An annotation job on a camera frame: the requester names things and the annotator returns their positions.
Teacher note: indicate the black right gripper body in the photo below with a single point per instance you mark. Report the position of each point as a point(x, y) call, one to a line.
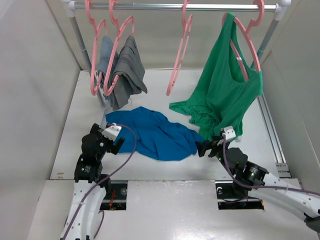
point(217, 150)

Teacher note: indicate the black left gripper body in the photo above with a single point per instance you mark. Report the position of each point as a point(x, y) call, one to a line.
point(104, 142)

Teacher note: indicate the blue t shirt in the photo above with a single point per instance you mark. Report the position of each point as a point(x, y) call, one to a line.
point(154, 135)

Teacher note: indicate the pink plastic hanger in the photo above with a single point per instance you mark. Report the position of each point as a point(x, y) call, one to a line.
point(186, 29)

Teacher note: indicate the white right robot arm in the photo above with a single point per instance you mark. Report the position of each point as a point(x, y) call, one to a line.
point(252, 180)

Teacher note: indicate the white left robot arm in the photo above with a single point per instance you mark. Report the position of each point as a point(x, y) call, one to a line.
point(90, 184)

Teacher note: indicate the pink hanger far left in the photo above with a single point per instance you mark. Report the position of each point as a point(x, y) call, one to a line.
point(94, 84)

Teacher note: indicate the pink hanger with green top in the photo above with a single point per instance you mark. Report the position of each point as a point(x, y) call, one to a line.
point(247, 40)

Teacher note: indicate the green tank top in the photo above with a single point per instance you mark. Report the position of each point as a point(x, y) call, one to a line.
point(222, 95)

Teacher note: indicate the grey pleated skirt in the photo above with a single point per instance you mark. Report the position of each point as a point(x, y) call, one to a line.
point(130, 72)

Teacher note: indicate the light blue denim garment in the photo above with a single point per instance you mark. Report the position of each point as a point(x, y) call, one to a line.
point(105, 55)

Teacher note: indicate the metal clothes rack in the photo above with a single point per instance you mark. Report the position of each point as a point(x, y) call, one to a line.
point(278, 9)

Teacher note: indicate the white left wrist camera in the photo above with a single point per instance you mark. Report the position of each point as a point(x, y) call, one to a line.
point(112, 131)

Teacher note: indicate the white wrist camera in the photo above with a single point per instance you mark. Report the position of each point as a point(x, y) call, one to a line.
point(112, 131)
point(228, 132)

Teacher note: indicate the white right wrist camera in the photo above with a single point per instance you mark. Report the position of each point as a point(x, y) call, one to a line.
point(228, 132)

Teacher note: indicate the aluminium rail right side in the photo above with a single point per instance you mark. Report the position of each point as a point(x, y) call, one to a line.
point(280, 160)

